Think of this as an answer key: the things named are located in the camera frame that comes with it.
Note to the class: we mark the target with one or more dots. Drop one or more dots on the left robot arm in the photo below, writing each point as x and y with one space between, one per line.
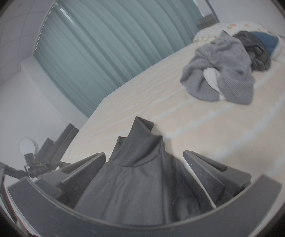
33 169

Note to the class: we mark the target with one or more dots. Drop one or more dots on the grey bedside table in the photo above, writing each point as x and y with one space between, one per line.
206 21

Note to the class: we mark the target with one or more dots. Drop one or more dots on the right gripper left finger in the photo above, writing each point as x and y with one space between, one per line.
68 179

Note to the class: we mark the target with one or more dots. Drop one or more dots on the dark blue garment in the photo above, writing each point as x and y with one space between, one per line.
267 41

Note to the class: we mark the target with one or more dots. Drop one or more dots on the black T-shirt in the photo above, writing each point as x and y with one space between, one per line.
137 181

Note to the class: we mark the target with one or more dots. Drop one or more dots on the small white garment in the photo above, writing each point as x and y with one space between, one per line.
213 79

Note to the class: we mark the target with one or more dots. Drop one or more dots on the grey garment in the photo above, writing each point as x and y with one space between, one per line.
231 65

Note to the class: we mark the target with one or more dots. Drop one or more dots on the bed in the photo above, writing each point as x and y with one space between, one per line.
169 112

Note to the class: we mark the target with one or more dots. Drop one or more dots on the white printed pillow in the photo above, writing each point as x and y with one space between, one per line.
211 32

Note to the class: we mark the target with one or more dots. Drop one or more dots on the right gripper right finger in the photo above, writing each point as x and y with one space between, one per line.
219 179

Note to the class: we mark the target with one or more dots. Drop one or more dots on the blue-green curtain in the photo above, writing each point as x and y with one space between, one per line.
132 33
70 70

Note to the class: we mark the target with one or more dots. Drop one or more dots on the round mirror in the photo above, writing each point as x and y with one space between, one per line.
27 147

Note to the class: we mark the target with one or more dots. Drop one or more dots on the black shiny garment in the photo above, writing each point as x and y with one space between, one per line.
256 50

